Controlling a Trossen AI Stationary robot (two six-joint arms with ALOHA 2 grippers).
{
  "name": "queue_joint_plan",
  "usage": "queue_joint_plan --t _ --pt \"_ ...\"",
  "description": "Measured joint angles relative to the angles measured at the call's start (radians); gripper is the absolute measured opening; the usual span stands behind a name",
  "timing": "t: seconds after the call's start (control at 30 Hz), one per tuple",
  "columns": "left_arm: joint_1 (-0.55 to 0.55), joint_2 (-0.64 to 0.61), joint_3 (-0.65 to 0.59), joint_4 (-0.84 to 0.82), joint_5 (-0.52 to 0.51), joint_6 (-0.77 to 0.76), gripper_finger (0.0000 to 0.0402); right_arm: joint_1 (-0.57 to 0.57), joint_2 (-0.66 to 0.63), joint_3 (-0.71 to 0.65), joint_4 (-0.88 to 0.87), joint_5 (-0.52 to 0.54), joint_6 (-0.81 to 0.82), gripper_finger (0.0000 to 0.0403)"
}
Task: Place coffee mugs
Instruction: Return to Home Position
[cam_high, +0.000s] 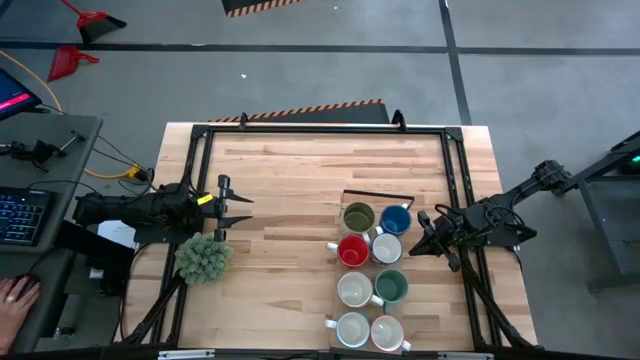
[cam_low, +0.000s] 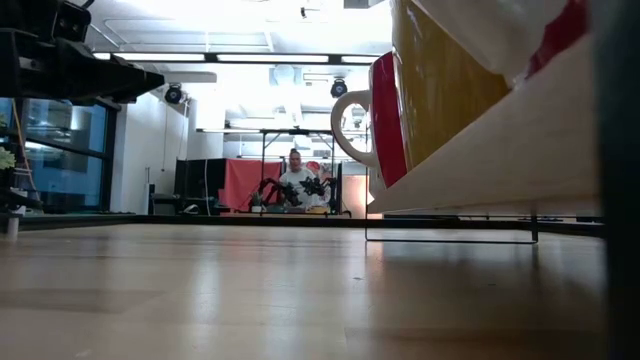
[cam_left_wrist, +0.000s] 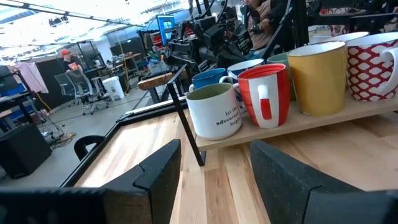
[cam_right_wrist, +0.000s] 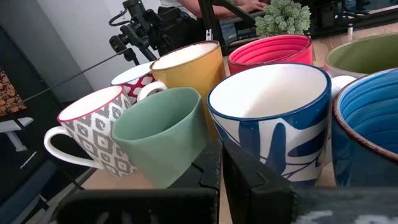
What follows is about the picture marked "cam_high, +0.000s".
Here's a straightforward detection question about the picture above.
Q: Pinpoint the black clamp mount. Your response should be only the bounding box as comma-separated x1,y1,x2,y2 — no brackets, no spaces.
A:
0,129,87,174

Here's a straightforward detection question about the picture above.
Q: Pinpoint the mustard yellow mug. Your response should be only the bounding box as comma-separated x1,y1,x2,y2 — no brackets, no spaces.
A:
336,270,386,309

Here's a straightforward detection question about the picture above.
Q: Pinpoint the green artificial plant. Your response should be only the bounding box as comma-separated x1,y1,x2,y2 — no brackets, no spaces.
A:
173,231,234,287

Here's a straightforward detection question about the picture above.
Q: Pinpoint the black aluminium table frame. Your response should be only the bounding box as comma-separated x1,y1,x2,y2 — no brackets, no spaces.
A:
113,122,539,360

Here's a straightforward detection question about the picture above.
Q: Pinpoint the grey diamond pattern mug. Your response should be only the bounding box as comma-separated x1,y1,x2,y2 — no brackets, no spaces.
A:
323,311,372,350

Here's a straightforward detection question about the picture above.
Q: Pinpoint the person's hand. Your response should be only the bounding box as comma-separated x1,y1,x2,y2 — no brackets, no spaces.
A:
0,276,41,357

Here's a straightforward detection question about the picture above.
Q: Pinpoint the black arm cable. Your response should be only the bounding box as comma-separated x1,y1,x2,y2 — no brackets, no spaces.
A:
433,202,526,236
117,167,201,199

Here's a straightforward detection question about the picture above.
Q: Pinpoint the white paper sheet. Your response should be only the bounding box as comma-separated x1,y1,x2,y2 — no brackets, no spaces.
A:
96,219,137,250

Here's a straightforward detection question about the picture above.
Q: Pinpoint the white mug with black text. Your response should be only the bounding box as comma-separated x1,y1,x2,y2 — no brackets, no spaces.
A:
342,201,377,237

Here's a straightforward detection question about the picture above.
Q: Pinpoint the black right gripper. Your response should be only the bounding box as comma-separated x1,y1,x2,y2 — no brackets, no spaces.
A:
408,203,469,274

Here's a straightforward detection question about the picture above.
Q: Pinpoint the sage green mug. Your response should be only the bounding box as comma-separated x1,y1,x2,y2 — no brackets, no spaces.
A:
373,268,410,315

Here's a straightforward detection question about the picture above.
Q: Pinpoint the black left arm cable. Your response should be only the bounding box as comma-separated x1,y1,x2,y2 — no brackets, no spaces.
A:
117,167,201,199

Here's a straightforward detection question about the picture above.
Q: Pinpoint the red dustpan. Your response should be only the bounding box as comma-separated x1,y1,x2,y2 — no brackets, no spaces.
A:
46,44,101,83

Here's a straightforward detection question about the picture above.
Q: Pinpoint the red mug with white handle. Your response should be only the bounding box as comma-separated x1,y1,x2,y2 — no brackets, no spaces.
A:
326,233,372,270

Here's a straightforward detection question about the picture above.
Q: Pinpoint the red broom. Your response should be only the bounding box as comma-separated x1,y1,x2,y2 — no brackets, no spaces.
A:
58,0,128,44

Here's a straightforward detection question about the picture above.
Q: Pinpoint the hazard striped black mat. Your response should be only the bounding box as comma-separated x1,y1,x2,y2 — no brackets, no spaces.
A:
207,97,391,126
220,0,304,19

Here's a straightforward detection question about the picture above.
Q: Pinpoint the white mug blue leaf pattern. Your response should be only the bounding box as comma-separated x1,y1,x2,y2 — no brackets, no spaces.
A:
370,226,404,266

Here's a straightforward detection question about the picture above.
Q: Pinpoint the black angled bracket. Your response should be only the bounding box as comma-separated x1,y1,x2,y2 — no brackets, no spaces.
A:
53,219,137,297

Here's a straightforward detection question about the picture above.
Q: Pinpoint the black monitor screen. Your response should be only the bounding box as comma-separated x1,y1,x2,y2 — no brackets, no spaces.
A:
0,67,44,122

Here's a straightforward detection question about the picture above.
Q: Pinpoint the silver metal bracket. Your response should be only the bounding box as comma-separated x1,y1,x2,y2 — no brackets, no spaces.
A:
438,351,495,360
158,349,216,360

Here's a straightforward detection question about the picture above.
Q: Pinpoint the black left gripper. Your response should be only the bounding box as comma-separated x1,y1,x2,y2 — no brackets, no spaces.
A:
192,174,255,243

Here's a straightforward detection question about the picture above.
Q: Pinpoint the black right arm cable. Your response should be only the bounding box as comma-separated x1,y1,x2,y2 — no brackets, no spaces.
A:
433,202,526,236

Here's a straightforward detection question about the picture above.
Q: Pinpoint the yellow cable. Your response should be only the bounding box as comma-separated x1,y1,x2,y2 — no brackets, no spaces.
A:
0,48,144,181

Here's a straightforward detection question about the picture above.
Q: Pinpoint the black equipment stand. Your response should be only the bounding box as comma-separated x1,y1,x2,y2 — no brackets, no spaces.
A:
549,130,640,292

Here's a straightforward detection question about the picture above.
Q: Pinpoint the blue mug with white handle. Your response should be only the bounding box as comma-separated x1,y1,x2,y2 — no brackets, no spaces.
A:
378,203,413,237

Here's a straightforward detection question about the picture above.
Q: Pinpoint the grey desk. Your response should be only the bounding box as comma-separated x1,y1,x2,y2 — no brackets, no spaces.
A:
0,113,105,354

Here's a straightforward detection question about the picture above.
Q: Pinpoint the backlit black keyboard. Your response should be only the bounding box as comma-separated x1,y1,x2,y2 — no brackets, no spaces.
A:
0,186,57,248

